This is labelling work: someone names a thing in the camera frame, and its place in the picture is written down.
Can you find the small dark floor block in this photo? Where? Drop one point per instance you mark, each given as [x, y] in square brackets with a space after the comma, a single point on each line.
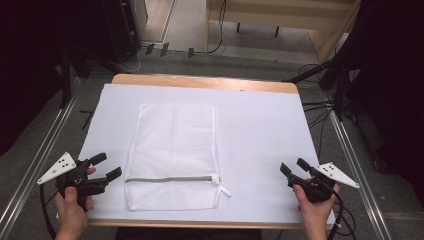
[164, 49]
[149, 49]
[191, 52]

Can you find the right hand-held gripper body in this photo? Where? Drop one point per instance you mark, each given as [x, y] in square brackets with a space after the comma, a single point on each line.
[316, 190]

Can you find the wooden table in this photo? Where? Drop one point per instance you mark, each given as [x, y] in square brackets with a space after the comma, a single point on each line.
[200, 81]

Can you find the black metal stand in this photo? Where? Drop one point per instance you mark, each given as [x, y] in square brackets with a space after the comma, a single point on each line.
[338, 90]
[66, 80]

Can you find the white mesh laundry bag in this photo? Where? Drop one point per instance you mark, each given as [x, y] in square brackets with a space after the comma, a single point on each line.
[173, 156]

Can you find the light wooden bench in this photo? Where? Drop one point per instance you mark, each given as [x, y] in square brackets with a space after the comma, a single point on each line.
[286, 13]

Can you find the person's dark clothing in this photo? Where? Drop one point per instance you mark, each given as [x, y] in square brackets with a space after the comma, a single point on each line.
[186, 234]

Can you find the metal floor rail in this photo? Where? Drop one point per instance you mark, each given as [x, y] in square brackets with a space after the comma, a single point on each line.
[36, 166]
[360, 173]

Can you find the black cabinet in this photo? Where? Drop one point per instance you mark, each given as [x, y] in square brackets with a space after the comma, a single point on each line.
[120, 26]

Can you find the white table mat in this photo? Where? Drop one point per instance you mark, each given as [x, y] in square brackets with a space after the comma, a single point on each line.
[260, 140]

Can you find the dark curtain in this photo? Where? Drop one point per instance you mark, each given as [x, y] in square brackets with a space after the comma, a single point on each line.
[393, 83]
[23, 66]

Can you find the person's left hand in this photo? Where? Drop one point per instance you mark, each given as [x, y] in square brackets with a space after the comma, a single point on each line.
[71, 216]

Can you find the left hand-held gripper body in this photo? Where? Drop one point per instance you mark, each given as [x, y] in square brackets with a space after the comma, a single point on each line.
[83, 185]

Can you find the person's right hand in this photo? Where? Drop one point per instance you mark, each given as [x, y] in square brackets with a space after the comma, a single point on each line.
[315, 216]

